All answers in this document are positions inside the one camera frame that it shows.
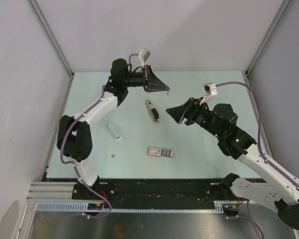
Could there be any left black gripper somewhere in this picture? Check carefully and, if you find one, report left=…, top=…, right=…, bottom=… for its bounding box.
left=122, top=65, right=168, bottom=93

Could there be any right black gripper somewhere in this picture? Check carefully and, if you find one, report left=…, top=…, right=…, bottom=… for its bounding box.
left=165, top=97, right=223, bottom=139

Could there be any red white staple box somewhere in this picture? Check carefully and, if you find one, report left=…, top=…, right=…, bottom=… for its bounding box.
left=147, top=147, right=173, bottom=158

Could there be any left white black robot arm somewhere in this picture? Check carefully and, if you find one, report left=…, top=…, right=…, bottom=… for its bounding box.
left=56, top=58, right=170, bottom=199

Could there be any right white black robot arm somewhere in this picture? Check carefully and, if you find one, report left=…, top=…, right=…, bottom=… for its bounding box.
left=166, top=98, right=299, bottom=230

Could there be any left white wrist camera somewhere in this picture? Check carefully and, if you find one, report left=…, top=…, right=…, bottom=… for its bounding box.
left=138, top=48, right=150, bottom=66

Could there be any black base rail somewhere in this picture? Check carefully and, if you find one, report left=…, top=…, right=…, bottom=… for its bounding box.
left=72, top=177, right=240, bottom=210

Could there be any grey slotted cable duct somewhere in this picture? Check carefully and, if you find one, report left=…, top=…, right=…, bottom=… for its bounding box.
left=36, top=201, right=226, bottom=214

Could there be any aluminium frame rails left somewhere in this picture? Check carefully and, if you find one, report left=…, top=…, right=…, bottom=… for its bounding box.
left=26, top=181, right=77, bottom=201

